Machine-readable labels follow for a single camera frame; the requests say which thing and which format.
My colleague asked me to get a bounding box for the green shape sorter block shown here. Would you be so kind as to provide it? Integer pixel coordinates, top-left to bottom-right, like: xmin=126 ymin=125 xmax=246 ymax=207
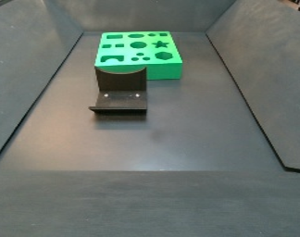
xmin=94 ymin=31 xmax=182 ymax=80

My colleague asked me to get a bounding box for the black L-shaped holder bracket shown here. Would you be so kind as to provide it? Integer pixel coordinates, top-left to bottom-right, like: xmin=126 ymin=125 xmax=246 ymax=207
xmin=90 ymin=68 xmax=147 ymax=113

